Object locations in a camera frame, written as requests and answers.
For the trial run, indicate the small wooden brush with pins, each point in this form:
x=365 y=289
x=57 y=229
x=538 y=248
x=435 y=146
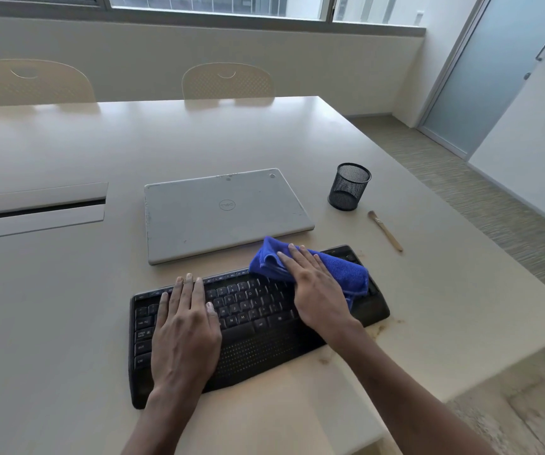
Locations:
x=386 y=229

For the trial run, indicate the grey window frame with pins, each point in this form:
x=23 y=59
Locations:
x=206 y=16

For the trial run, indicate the silver laptop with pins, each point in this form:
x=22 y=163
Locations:
x=220 y=213

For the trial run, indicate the cream perforated chair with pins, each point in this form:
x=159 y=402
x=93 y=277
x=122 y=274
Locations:
x=227 y=82
x=26 y=85

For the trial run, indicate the black mesh pen holder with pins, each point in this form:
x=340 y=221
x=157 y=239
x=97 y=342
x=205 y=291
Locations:
x=348 y=187

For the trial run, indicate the person's right hand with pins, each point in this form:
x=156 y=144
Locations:
x=317 y=293

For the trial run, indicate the frosted glass door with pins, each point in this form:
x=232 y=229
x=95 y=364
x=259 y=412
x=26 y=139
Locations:
x=490 y=75

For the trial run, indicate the black keyboard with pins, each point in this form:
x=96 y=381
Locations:
x=258 y=336

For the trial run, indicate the blue microfibre cloth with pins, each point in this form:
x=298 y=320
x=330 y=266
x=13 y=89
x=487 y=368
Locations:
x=343 y=274

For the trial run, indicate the person's right forearm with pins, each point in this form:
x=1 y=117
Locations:
x=410 y=398

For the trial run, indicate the person's left hand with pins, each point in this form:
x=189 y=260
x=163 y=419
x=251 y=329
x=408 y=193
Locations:
x=184 y=336

